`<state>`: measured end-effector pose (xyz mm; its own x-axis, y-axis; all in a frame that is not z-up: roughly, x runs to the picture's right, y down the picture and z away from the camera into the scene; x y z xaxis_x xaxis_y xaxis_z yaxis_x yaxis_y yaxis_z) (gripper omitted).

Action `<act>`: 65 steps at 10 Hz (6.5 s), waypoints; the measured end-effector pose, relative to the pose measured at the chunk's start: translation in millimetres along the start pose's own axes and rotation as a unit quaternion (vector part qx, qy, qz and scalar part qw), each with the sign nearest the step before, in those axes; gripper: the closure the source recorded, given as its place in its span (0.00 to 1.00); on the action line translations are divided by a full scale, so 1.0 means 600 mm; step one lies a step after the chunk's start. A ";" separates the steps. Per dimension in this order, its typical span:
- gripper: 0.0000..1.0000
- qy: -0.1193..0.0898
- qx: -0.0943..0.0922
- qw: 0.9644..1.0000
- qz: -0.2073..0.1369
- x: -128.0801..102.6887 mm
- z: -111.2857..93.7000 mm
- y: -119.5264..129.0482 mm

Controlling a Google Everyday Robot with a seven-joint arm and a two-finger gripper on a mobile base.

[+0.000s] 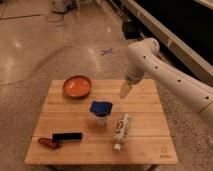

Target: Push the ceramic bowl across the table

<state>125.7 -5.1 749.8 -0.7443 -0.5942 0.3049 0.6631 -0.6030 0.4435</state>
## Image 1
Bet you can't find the orange ceramic bowl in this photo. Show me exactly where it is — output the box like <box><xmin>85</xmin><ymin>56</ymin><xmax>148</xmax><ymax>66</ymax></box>
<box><xmin>63</xmin><ymin>75</ymin><xmax>92</xmax><ymax>98</ymax></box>

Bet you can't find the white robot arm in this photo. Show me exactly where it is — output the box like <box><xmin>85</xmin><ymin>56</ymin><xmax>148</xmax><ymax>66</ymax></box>
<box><xmin>119</xmin><ymin>38</ymin><xmax>213</xmax><ymax>127</ymax></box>

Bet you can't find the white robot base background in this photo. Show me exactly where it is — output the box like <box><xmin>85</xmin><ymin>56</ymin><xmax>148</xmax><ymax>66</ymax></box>
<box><xmin>49</xmin><ymin>0</ymin><xmax>80</xmax><ymax>14</ymax></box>

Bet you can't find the white cup with blue cloth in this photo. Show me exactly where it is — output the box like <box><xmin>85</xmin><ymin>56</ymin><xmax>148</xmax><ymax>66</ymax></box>
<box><xmin>90</xmin><ymin>101</ymin><xmax>113</xmax><ymax>125</ymax></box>

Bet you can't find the wooden table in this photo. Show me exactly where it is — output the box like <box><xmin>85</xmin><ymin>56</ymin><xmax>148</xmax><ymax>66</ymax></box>
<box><xmin>25</xmin><ymin>79</ymin><xmax>177</xmax><ymax>165</ymax></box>

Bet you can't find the white plastic bottle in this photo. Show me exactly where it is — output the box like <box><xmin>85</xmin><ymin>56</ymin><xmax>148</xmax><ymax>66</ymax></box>
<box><xmin>113</xmin><ymin>113</ymin><xmax>132</xmax><ymax>151</ymax></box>

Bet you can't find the black box on floor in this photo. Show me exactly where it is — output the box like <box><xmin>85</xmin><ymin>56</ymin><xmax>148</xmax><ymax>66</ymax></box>
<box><xmin>122</xmin><ymin>22</ymin><xmax>140</xmax><ymax>39</ymax></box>

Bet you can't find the black rectangular block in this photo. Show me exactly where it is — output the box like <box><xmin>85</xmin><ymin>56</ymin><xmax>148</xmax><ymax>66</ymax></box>
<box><xmin>52</xmin><ymin>132</ymin><xmax>83</xmax><ymax>141</ymax></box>

